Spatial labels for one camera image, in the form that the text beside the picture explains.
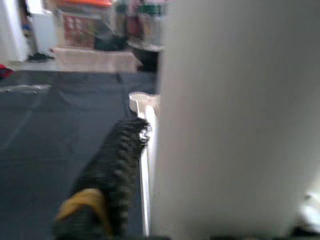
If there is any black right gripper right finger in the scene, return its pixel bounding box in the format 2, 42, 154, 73
287, 192, 320, 238

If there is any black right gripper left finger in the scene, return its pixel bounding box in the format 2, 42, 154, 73
52, 118, 153, 240

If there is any white plastic children table top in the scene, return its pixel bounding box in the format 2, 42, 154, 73
127, 91, 162, 237

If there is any white plastic table leg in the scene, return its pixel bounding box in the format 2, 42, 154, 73
149, 0, 320, 238

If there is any yellow rubber band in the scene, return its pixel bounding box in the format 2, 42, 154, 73
54, 188, 113, 238

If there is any beige cloth covered table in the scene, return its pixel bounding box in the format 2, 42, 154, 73
51, 47, 140, 73

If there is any clear plastic bag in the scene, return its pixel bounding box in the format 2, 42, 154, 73
0, 84, 52, 95

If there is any black round wok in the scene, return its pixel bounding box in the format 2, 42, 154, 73
126, 39, 166, 73

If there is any black fan base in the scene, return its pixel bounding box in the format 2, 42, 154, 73
27, 52, 55, 62

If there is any shiny black bag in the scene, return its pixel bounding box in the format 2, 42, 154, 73
93, 14, 131, 51

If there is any red and black toy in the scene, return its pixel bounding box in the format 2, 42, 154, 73
0, 63, 16, 80

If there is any white cabinet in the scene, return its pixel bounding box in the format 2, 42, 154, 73
31, 12, 60, 50

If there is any green round pot lid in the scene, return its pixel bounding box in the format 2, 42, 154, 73
138, 3, 167, 15

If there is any orange plastic bin lid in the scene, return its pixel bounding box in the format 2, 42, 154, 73
61, 0, 113, 7

